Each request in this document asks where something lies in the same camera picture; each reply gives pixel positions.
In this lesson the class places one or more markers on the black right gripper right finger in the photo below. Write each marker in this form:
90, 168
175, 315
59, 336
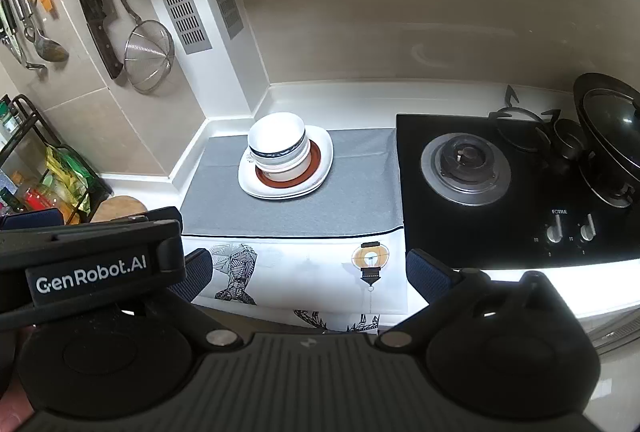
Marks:
509, 351

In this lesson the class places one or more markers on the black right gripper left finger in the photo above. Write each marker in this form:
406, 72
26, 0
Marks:
127, 357

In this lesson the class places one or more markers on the white floral plate top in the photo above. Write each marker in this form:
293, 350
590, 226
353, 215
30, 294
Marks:
250, 184

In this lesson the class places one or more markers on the light blue ceramic bowl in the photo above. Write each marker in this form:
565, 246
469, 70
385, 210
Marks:
287, 171

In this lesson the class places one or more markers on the plain white bowl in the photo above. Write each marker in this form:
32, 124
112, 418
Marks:
275, 132

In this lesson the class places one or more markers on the brown round plate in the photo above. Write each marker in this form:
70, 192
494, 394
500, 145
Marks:
314, 166

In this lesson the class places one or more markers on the white bowl blue pattern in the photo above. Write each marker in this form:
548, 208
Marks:
288, 154

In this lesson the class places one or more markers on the person's left hand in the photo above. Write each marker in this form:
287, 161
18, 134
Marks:
15, 406

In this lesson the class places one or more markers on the red capped sauce bottle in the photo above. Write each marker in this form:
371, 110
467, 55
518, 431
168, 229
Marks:
35, 201

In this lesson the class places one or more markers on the wooden round cutting board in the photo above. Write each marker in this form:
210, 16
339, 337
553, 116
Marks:
118, 207

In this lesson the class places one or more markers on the green yellow snack bag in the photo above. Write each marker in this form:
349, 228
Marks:
76, 177

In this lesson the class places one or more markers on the black gas stove top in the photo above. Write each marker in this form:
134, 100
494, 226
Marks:
549, 216

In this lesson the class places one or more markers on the white printed cloth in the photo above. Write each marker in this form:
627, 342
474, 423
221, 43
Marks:
336, 284

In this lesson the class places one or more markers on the silver left gas burner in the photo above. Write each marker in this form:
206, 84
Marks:
466, 169

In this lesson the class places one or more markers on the metal ladle spoon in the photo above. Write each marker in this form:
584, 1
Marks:
47, 48

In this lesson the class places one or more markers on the grey dish mat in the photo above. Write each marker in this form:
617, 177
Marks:
360, 197

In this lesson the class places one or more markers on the black pot support grate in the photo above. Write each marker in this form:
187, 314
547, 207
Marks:
547, 135

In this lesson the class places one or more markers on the metal slotted spoon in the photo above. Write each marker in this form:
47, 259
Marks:
18, 15

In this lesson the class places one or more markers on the metal mesh strainer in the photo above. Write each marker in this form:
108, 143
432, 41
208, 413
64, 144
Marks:
149, 52

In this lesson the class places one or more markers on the black wok with lid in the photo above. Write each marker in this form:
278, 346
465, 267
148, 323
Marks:
608, 111

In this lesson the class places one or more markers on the orange silicone brush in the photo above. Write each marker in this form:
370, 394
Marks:
48, 6

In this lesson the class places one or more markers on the black wire spice rack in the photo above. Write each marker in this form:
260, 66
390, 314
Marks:
25, 135

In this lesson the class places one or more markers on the dark handled cleaver knife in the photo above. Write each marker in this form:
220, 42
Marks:
95, 17

